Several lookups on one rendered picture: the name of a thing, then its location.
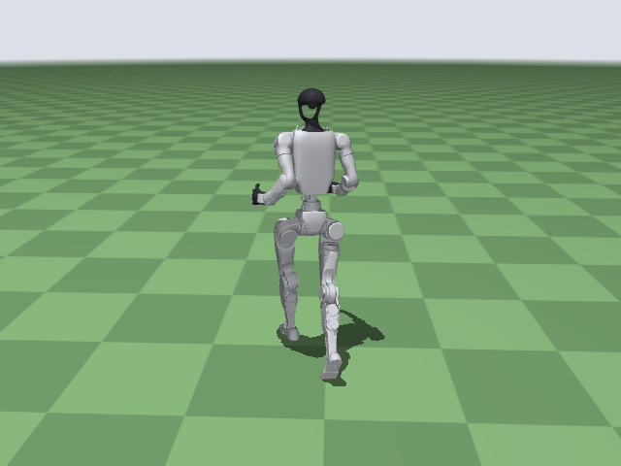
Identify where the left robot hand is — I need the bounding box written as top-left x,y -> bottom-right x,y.
252,183 -> 267,205

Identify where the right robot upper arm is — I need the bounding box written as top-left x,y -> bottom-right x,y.
334,132 -> 359,187

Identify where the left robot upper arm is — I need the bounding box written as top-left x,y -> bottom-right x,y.
273,132 -> 298,189

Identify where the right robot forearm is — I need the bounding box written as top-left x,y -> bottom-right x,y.
332,177 -> 359,196

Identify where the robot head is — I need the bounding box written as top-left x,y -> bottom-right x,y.
298,88 -> 326,132

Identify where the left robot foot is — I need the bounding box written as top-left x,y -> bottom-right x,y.
279,323 -> 300,341

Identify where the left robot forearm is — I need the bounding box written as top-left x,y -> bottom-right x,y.
257,175 -> 287,205

